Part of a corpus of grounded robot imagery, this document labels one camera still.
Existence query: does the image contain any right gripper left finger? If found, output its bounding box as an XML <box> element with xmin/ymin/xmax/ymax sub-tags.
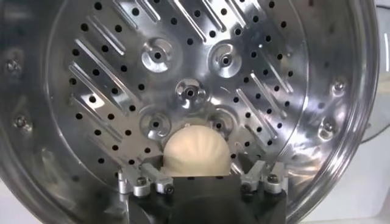
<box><xmin>117</xmin><ymin>155</ymin><xmax>174</xmax><ymax>197</ymax></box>

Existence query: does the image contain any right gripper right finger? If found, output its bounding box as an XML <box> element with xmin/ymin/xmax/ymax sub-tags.
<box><xmin>236</xmin><ymin>152</ymin><xmax>289</xmax><ymax>195</ymax></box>

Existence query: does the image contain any white steamed baozi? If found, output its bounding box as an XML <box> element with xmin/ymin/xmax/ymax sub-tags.
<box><xmin>162</xmin><ymin>124</ymin><xmax>232</xmax><ymax>178</ymax></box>

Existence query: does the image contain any perforated steel steamer basket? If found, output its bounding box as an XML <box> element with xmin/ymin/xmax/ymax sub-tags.
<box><xmin>0</xmin><ymin>0</ymin><xmax>381</xmax><ymax>224</ymax></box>

